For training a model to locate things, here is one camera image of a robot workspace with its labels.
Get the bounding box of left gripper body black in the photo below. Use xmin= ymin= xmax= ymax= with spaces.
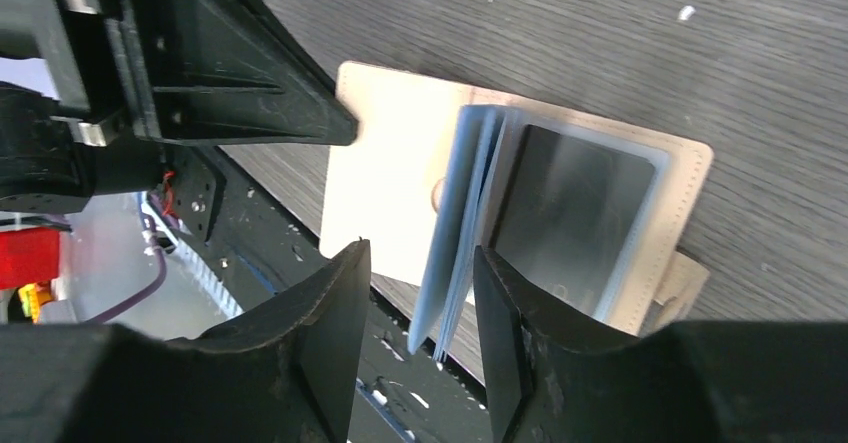
xmin=1 ymin=0 xmax=133 ymax=214

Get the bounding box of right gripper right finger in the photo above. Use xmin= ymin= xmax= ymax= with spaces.
xmin=473 ymin=247 xmax=847 ymax=442

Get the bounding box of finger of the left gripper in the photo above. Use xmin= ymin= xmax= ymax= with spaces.
xmin=107 ymin=0 xmax=358 ymax=146

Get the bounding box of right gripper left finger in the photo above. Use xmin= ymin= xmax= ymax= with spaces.
xmin=1 ymin=240 xmax=371 ymax=442

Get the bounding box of beige card holder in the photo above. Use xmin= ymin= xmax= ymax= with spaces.
xmin=320 ymin=61 xmax=713 ymax=360

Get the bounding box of black credit card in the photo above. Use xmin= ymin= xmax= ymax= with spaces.
xmin=493 ymin=125 xmax=670 ymax=321

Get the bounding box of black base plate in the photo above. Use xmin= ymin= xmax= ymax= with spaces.
xmin=170 ymin=147 xmax=491 ymax=442

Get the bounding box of perforated metal rail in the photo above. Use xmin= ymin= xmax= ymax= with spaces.
xmin=138 ymin=192 xmax=244 ymax=320

